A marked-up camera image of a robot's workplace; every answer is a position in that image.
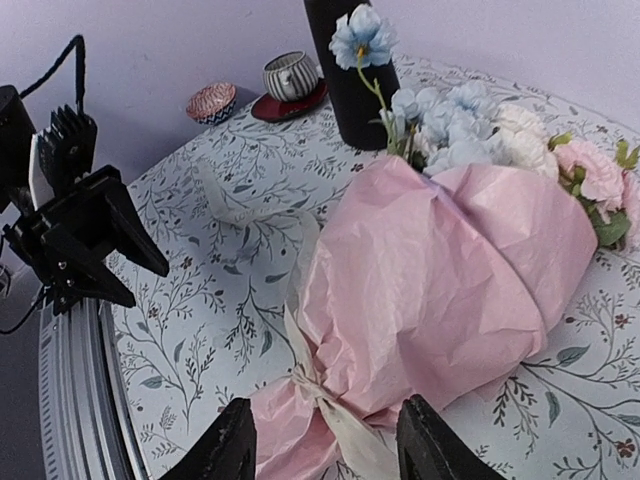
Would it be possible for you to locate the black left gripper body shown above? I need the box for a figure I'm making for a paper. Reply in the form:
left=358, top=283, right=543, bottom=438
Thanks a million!
left=4, top=167, right=121, bottom=315

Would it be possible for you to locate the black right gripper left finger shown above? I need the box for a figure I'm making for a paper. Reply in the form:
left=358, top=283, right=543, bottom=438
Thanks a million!
left=167, top=398, right=256, bottom=480

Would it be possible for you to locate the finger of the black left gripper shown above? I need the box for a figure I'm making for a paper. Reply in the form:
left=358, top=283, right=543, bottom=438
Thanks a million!
left=105, top=189, right=169, bottom=277
left=52, top=244, right=136, bottom=307

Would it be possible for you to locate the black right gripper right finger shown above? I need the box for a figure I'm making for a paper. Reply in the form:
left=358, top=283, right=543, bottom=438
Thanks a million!
left=396, top=394, right=503, bottom=480

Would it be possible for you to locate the cream printed ribbon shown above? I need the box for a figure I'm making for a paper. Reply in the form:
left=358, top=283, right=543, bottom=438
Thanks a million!
left=200, top=168, right=399, bottom=479

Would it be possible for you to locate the pink flower bouquet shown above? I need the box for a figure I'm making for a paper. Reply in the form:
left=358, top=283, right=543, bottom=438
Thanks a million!
left=247, top=3, right=640, bottom=480

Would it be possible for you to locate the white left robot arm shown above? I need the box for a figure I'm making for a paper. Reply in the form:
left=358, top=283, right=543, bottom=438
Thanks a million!
left=1, top=85, right=169, bottom=313

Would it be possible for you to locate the black tapered vase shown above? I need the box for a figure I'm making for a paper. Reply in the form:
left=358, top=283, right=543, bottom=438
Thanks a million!
left=304, top=1, right=399, bottom=151

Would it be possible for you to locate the floral patterned tablecloth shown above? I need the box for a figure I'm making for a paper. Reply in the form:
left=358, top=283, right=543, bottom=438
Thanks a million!
left=112, top=52, right=640, bottom=480

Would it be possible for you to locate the red lacquer saucer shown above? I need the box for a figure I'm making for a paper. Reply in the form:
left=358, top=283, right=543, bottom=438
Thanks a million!
left=250, top=78, right=328, bottom=123

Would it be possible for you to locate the striped grey teacup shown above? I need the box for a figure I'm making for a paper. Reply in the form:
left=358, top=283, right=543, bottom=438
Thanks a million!
left=263, top=51, right=319, bottom=103

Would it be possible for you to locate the aluminium front rail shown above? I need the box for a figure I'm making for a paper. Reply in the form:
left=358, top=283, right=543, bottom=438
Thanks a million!
left=38, top=299, right=149, bottom=479

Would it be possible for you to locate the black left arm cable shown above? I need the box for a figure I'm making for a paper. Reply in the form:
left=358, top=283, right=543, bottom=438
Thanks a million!
left=17, top=34, right=86, bottom=114

